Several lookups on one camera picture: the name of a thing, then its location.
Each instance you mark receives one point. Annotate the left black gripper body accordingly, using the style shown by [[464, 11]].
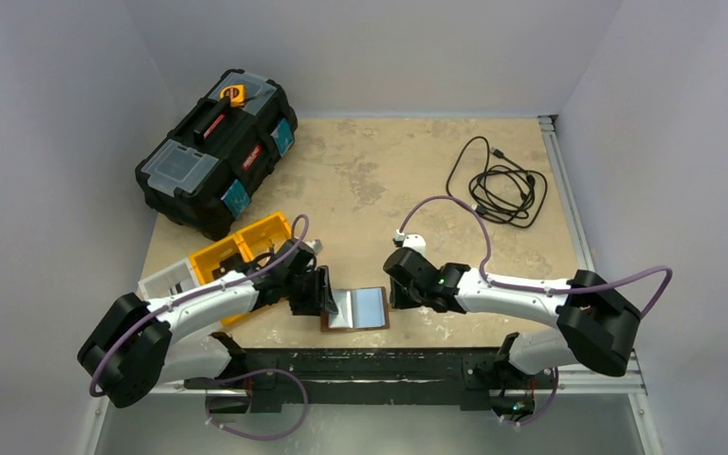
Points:
[[303, 291]]

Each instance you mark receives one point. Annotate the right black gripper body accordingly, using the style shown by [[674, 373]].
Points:
[[398, 268]]

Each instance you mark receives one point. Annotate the brown leather card holder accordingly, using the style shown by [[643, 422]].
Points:
[[362, 309]]

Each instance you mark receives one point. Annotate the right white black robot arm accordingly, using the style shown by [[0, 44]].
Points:
[[585, 321]]

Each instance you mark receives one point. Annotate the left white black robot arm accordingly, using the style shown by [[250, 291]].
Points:
[[139, 344]]

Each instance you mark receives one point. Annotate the yellow plastic divided bin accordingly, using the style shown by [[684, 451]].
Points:
[[240, 247]]

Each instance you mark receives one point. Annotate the black plastic toolbox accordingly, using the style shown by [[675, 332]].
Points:
[[203, 174]]

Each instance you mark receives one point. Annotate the orange tape measure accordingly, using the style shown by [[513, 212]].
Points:
[[234, 95]]

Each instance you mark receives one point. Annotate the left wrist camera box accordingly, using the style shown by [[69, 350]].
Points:
[[315, 245]]

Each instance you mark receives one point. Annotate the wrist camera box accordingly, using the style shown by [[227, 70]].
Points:
[[412, 241], [315, 245]]

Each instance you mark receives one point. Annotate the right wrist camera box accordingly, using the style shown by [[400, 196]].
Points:
[[412, 241]]

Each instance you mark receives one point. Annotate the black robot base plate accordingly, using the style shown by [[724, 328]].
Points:
[[289, 390]]

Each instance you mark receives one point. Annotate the aluminium right side rail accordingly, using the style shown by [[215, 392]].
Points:
[[564, 188]]

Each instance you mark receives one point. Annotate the aluminium front frame rail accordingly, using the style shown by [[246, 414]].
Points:
[[127, 378]]

